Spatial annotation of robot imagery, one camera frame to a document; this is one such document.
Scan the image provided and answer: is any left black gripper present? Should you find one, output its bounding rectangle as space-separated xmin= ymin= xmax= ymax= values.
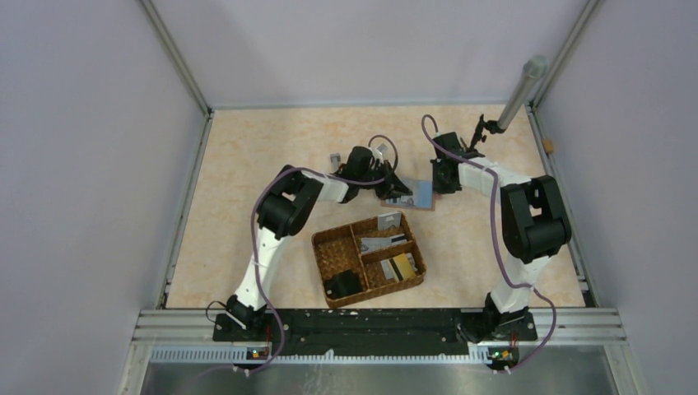
xmin=357 ymin=160 xmax=412 ymax=200

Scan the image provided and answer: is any silver striped card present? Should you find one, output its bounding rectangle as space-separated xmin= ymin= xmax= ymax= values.
xmin=382 ymin=197 xmax=415 ymax=209

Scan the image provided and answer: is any brown leather card holder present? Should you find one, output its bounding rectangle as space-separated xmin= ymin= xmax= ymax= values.
xmin=403 ymin=179 xmax=435 ymax=211

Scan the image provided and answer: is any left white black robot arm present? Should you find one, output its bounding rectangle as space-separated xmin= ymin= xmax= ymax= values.
xmin=214 ymin=146 xmax=412 ymax=342

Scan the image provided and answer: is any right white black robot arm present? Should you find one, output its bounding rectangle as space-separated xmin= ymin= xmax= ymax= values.
xmin=430 ymin=132 xmax=572 ymax=342

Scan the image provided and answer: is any grey card in basket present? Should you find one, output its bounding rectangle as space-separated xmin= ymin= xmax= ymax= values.
xmin=360 ymin=234 xmax=408 ymax=254

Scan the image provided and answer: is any grey striped card beside gold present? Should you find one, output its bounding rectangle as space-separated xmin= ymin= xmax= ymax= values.
xmin=380 ymin=259 xmax=394 ymax=281

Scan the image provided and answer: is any grey toy brick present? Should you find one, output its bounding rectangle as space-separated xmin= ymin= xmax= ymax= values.
xmin=329 ymin=153 xmax=342 ymax=172

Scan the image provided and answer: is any black mini tripod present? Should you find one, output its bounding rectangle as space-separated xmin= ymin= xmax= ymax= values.
xmin=464 ymin=114 xmax=505 ymax=160

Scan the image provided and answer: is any brown woven divided basket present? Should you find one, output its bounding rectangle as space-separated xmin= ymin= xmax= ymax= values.
xmin=311 ymin=212 xmax=426 ymax=309

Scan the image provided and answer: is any black box in basket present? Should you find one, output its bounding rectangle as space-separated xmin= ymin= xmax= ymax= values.
xmin=323 ymin=270 xmax=363 ymax=300

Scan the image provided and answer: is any grey metal pole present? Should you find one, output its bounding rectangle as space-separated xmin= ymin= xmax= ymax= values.
xmin=496 ymin=54 xmax=549 ymax=132

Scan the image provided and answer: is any small brown wall object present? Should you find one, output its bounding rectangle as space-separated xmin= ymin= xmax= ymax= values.
xmin=542 ymin=138 xmax=554 ymax=155

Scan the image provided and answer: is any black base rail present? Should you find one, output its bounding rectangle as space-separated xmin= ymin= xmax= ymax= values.
xmin=212 ymin=308 xmax=538 ymax=357

